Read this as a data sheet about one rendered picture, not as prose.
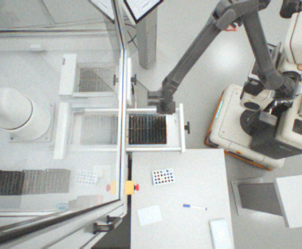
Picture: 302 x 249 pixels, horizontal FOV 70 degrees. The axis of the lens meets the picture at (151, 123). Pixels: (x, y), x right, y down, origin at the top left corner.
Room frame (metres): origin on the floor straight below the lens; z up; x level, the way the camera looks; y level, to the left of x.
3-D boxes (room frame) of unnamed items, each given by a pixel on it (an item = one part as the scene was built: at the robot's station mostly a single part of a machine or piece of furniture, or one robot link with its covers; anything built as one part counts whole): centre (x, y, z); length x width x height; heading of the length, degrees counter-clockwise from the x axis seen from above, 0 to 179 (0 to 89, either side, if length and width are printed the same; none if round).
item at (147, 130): (0.34, 0.02, 0.87); 0.22 x 0.18 x 0.06; 90
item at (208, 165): (-0.07, -0.17, 0.38); 0.62 x 0.58 x 0.76; 0
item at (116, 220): (-0.09, 0.12, 1.45); 0.05 x 0.03 x 0.19; 90
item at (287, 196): (-0.07, -0.91, 0.38); 0.30 x 0.30 x 0.76; 6
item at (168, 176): (0.07, -0.07, 0.78); 0.12 x 0.08 x 0.04; 99
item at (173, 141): (0.34, 0.03, 0.86); 0.40 x 0.26 x 0.06; 90
